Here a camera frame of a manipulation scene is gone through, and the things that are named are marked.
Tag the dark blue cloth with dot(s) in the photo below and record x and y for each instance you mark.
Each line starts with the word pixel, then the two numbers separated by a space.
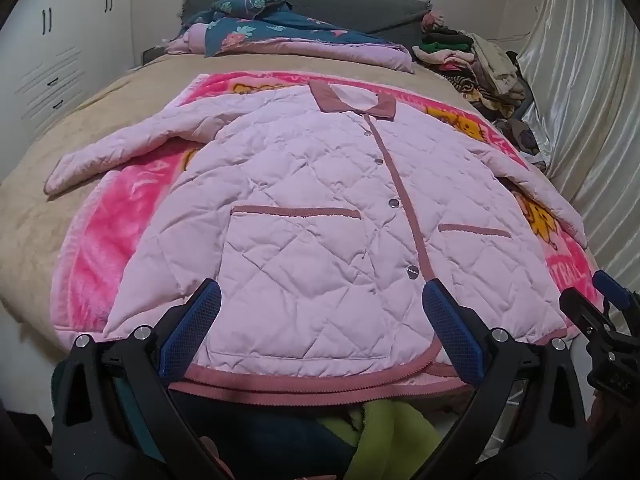
pixel 280 440

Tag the pink printed blanket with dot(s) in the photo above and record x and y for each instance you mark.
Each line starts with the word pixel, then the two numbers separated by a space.
pixel 115 220

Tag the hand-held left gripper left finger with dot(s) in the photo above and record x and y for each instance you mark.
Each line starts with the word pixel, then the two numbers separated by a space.
pixel 192 327

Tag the white wardrobe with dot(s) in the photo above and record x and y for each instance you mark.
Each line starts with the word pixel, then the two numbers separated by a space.
pixel 65 45

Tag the teal floral pillow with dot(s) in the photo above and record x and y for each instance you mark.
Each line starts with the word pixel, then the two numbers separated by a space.
pixel 250 2

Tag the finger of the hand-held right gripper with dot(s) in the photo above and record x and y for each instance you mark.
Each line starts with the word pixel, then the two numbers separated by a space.
pixel 600 340
pixel 614 288

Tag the grey headboard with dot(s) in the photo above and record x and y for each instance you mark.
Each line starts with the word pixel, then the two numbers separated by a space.
pixel 350 5

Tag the teal floral quilt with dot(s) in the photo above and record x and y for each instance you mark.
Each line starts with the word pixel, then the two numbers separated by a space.
pixel 310 35

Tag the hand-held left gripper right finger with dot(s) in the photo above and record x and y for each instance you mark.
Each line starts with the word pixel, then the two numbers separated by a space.
pixel 450 330

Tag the pile of clothes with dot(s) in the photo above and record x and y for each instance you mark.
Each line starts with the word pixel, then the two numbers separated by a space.
pixel 480 70

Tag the white satin curtain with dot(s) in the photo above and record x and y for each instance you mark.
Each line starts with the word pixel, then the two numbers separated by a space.
pixel 580 110

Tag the pink quilted jacket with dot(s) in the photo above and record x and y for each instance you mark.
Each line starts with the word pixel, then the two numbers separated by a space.
pixel 300 210

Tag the dark bedside table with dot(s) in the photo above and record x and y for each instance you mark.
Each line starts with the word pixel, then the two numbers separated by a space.
pixel 152 55

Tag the green fleece cloth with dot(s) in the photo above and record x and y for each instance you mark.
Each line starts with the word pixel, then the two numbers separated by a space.
pixel 395 435

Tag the beige bed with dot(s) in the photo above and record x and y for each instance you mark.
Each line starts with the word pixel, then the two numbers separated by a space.
pixel 75 125

